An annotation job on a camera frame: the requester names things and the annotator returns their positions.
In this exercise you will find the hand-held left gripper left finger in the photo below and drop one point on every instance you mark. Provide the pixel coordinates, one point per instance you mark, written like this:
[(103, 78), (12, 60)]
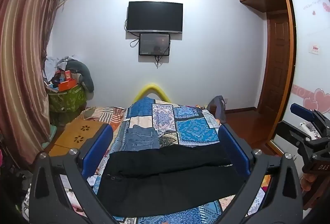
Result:
[(101, 145)]

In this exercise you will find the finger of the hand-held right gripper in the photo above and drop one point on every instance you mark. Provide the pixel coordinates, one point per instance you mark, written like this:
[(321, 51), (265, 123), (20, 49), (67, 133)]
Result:
[(288, 131), (301, 111)]

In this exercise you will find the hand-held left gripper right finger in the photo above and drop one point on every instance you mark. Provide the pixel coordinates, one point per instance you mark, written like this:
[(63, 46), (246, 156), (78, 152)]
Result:
[(233, 145)]

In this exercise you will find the black pants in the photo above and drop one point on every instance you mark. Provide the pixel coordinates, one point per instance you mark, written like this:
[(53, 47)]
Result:
[(167, 177)]

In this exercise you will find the person's right hand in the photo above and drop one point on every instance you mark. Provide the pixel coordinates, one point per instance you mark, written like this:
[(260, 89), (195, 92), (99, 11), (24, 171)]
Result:
[(306, 184)]

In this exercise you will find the white sewing machine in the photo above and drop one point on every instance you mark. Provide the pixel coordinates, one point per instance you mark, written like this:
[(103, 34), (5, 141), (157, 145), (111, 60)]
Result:
[(306, 128)]

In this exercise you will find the wooden lap desk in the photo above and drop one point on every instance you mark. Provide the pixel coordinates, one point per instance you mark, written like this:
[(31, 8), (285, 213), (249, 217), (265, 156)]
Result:
[(74, 133)]

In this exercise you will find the striped blanket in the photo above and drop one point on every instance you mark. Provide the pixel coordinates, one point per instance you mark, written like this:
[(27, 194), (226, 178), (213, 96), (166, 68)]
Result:
[(103, 114)]

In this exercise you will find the blue jeans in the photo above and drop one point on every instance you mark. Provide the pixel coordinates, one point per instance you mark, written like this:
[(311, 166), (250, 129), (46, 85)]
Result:
[(140, 137)]

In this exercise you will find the blue patchwork blanket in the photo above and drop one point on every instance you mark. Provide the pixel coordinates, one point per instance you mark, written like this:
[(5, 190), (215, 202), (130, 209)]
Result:
[(190, 127)]

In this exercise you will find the brown wooden door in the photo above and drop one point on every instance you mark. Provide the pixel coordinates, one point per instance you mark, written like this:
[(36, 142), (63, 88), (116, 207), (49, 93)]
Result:
[(277, 64)]

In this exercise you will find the orange box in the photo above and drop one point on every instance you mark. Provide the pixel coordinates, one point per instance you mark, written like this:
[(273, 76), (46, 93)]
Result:
[(67, 84)]

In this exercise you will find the grey plush pillow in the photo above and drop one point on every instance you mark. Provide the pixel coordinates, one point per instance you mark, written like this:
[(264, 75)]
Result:
[(82, 71)]

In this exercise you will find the pile of light clothes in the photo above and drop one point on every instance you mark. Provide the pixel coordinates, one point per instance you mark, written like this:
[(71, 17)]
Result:
[(55, 65)]

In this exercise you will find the striped brown curtain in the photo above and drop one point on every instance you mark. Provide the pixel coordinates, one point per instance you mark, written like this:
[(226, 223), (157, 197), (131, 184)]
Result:
[(23, 58)]

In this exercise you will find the small wall monitor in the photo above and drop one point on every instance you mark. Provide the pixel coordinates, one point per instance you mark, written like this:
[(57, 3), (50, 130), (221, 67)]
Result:
[(154, 44)]

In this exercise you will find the black wall television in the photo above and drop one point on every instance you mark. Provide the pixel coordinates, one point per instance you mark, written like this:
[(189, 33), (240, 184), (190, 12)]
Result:
[(155, 16)]

